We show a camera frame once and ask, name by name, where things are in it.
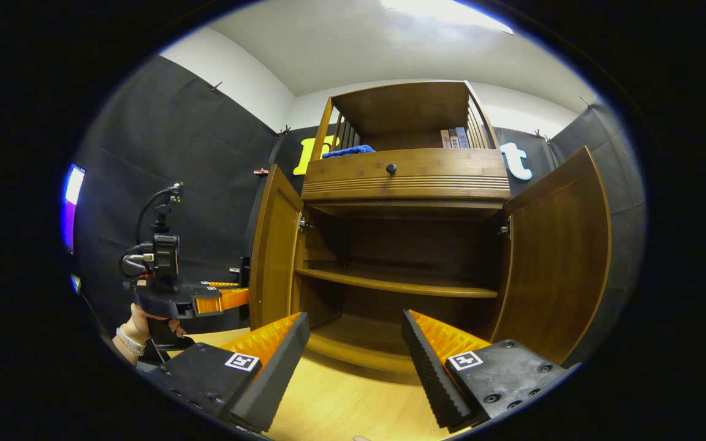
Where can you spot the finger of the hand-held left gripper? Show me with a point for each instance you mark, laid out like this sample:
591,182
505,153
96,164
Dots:
221,285
224,299

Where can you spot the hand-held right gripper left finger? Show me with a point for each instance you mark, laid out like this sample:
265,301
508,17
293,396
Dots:
276,380

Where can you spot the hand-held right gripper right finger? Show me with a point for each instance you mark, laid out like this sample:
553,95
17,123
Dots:
429,380

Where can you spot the wooden shoe cabinet door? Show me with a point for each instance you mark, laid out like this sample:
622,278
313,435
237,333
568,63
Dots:
555,257
276,245

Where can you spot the wooden double-door shoe cabinet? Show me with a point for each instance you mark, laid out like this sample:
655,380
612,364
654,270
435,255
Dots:
402,110

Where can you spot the wooden cabinet shelf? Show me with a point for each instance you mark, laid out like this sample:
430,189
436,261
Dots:
396,283

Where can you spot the metal door hinge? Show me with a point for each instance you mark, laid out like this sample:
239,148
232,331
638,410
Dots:
304,224
505,229

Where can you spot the wooden cabinet drawer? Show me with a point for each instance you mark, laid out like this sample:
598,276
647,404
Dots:
451,168

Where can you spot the lit display screen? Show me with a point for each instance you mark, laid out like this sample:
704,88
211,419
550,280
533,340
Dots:
72,205

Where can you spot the black backdrop cloth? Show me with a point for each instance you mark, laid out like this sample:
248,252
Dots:
193,141

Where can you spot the blue towel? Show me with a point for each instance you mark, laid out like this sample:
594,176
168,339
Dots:
350,150

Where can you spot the beige spine book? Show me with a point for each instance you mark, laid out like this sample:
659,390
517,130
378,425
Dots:
445,138

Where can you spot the dark spine book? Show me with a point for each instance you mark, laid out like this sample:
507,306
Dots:
453,138

